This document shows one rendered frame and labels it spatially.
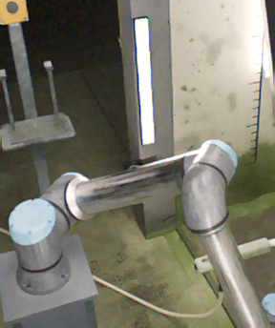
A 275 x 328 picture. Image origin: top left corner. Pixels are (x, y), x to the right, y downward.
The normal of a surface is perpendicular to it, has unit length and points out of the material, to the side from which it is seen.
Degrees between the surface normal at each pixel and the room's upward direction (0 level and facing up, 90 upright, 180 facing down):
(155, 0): 90
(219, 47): 90
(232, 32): 90
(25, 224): 5
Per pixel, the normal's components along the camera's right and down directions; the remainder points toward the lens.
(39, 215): -0.09, -0.84
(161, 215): 0.33, 0.43
